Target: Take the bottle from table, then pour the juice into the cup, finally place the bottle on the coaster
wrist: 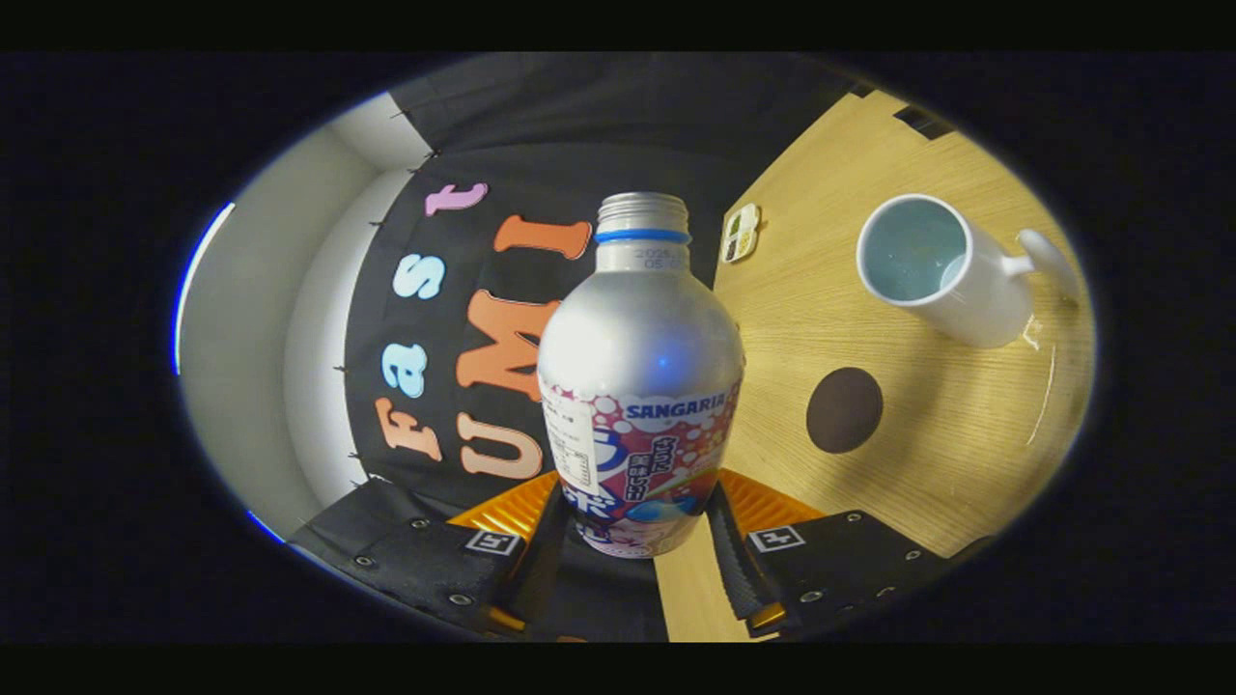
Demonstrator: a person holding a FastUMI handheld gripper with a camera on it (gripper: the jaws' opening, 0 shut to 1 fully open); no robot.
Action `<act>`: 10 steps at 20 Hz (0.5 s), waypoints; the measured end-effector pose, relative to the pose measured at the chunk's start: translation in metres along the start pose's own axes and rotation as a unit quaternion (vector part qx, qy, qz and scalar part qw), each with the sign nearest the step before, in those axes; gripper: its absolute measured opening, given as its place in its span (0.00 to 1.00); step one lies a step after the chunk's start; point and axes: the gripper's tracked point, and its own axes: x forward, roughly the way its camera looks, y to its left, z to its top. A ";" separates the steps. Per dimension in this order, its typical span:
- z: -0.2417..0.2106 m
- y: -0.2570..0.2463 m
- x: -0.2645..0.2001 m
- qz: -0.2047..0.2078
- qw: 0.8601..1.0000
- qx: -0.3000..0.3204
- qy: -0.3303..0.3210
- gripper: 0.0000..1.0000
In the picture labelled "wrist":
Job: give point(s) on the white compartment tray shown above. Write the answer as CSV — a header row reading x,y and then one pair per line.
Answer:
x,y
742,234

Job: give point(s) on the black table clamp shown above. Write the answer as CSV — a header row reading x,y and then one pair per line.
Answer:
x,y
924,123

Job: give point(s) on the ceiling light strip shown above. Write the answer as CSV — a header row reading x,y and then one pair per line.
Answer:
x,y
266,527
191,280

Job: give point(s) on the brown round coaster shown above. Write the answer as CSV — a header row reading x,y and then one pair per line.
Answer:
x,y
844,410

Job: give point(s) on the silver bottle with colourful label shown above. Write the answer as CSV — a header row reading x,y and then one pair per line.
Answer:
x,y
637,347

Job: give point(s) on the black backdrop cloth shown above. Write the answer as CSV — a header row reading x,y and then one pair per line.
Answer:
x,y
618,116

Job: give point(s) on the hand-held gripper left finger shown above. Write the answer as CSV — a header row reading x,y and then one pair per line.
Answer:
x,y
541,569

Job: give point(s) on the wooden table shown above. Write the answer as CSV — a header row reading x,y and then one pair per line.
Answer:
x,y
946,425

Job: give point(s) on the white cup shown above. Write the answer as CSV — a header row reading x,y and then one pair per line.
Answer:
x,y
975,299

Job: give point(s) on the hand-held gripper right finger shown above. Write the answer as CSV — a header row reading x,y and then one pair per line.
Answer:
x,y
739,569

